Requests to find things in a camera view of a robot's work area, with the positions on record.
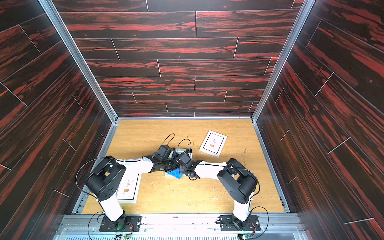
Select grey-green picture frame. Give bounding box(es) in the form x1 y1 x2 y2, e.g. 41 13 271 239
172 149 194 176

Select aluminium front rail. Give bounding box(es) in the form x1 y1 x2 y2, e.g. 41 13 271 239
53 213 310 240

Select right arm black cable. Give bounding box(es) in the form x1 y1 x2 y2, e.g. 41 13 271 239
176 138 270 240

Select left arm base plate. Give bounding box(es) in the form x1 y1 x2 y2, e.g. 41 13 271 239
99 215 142 233

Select blue microfiber cloth black trim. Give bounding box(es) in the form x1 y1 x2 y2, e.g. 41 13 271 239
165 168 183 179

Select white picture frame near left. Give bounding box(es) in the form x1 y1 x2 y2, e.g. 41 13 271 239
117 172 142 205

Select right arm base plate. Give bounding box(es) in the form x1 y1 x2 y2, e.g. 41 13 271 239
216 214 261 232

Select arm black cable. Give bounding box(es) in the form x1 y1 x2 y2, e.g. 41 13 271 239
74 133 176 240
176 138 270 240

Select white picture frame deer print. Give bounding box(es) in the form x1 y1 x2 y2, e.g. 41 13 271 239
200 131 227 158

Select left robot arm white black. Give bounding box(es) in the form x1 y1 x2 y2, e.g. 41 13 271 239
86 145 180 230

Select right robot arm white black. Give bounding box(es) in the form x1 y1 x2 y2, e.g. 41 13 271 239
175 152 259 228

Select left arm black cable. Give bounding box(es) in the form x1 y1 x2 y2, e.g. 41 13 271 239
74 133 176 240

